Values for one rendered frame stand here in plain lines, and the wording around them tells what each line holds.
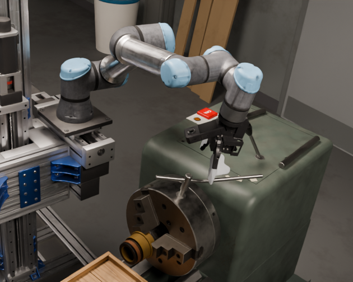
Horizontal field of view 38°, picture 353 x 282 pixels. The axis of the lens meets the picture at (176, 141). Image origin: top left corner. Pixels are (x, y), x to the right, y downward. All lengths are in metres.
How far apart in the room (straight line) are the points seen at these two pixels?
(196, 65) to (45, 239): 1.82
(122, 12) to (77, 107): 3.68
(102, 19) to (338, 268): 3.66
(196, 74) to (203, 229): 0.51
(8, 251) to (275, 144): 1.28
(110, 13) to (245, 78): 4.43
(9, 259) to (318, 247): 1.97
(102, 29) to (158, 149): 4.08
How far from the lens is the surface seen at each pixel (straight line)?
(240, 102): 1.35
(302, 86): 4.76
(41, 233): 2.97
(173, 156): 1.76
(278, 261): 2.14
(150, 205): 1.64
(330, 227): 3.72
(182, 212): 1.57
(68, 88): 2.03
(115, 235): 3.29
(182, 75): 1.31
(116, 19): 5.70
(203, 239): 1.61
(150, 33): 1.69
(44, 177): 2.13
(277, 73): 4.96
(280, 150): 1.89
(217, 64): 1.38
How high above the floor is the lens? 2.19
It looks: 31 degrees down
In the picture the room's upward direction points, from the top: 7 degrees clockwise
